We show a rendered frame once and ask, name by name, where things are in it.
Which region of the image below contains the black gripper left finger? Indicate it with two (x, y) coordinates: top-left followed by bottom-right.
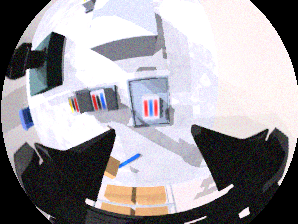
(35, 129), (116, 201)

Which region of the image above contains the blue rod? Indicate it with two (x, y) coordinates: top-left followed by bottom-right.
(118, 153), (140, 169)

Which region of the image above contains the orange rectangular block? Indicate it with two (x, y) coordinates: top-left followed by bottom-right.
(104, 156), (121, 179)

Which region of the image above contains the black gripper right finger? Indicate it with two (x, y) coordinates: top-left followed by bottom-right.
(190, 125), (270, 192)

